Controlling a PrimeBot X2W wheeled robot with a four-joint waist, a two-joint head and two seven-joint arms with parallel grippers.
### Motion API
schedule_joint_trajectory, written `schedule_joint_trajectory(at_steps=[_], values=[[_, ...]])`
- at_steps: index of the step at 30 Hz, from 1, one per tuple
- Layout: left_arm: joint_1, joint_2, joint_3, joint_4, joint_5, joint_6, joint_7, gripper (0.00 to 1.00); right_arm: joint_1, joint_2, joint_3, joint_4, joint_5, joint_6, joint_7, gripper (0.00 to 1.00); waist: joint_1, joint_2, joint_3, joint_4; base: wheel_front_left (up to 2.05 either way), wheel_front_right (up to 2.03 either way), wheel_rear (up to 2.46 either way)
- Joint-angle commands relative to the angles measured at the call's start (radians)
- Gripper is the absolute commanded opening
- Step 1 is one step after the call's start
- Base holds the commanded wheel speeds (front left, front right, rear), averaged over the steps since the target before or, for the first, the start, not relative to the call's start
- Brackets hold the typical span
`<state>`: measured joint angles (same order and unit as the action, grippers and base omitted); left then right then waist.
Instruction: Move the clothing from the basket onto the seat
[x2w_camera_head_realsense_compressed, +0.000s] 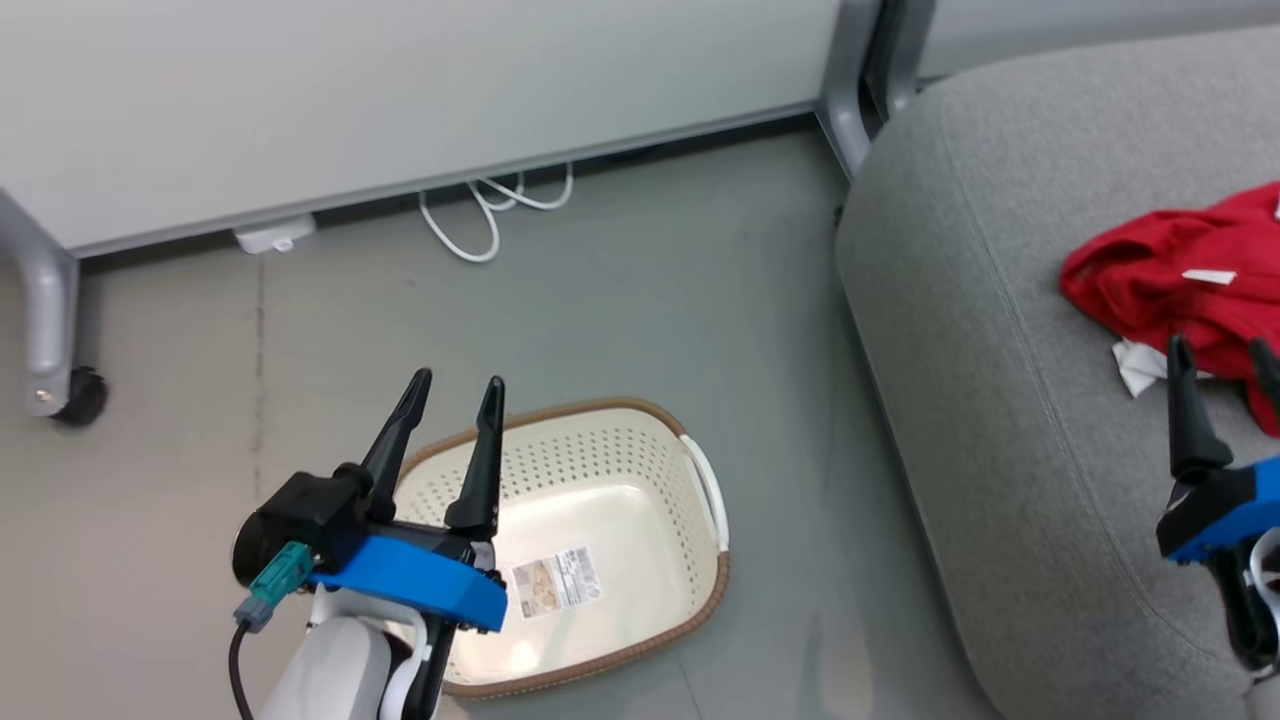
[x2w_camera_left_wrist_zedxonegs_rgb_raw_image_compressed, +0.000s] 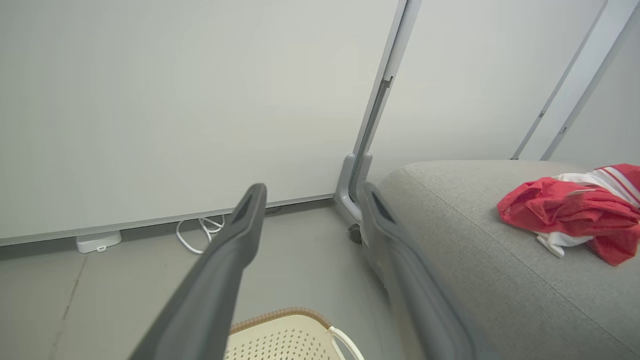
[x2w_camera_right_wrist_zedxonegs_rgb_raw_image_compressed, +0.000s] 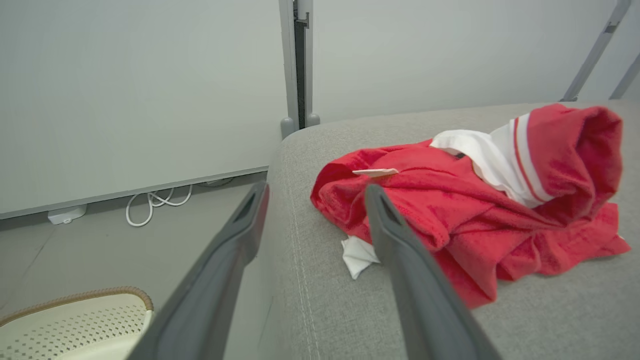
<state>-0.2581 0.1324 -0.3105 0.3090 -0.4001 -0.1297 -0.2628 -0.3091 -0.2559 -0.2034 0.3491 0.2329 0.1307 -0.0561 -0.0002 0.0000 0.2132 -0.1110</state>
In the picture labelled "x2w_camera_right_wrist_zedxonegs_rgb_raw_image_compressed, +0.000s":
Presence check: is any white power adapter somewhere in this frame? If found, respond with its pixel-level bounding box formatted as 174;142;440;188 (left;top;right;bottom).
47;204;87;226

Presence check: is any white partition panel behind sofa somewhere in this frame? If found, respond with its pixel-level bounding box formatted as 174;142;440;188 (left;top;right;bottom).
304;0;640;125

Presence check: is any grey fabric sofa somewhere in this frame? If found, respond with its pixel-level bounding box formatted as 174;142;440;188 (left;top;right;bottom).
222;100;640;360

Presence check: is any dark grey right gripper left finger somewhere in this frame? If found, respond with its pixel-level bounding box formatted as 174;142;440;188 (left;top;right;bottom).
127;181;271;360

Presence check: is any wide white partition panel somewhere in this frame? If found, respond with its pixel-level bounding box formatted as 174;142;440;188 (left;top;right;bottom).
0;0;300;221

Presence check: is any red garment with white stripes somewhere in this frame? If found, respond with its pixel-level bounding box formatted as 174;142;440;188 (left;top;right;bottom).
310;103;632;309

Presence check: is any grey metal strut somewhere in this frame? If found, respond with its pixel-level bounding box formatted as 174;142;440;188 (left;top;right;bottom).
560;0;632;102
609;52;640;100

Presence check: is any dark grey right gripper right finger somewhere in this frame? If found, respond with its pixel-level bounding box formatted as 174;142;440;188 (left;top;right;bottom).
364;183;503;360

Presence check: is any white perforated laundry basket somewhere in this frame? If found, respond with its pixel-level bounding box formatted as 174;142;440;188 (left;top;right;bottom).
0;286;155;360

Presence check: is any white floor cable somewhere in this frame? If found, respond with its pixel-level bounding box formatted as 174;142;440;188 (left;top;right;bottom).
125;184;194;228

